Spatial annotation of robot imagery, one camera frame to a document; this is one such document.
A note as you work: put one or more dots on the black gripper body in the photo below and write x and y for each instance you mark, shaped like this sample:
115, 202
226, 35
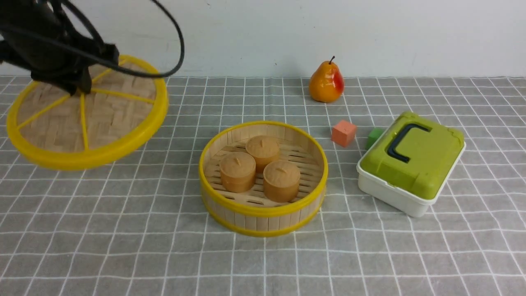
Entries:
51, 39

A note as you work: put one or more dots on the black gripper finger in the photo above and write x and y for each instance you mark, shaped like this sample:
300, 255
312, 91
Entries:
81, 81

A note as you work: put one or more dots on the yellow bamboo steamer lid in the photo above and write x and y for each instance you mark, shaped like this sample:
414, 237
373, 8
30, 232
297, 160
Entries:
59, 131

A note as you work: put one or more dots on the yellow bamboo steamer basket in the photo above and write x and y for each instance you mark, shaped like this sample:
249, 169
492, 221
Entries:
251, 213

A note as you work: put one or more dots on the grey checked tablecloth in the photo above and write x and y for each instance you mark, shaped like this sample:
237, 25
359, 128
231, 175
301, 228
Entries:
138, 227

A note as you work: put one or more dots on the brown toy bun left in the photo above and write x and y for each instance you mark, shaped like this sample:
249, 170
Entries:
237, 172

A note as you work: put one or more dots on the brown toy bun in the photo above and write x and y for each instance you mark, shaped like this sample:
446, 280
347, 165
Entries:
281, 181
237, 172
264, 150

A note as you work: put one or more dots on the brown toy bun rear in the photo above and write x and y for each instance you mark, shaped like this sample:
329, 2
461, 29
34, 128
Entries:
264, 150

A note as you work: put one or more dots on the brown toy bun right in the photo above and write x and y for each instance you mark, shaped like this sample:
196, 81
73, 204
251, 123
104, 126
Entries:
281, 181

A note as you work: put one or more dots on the orange red toy pear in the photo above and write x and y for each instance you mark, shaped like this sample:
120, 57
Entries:
326, 85

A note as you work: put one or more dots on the orange wooden cube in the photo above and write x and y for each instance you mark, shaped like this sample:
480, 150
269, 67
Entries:
343, 133

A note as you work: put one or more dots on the green wooden cube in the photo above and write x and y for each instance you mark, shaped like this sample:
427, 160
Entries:
373, 136

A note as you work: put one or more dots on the green white lidded storage box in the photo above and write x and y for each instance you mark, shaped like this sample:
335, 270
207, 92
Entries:
408, 166

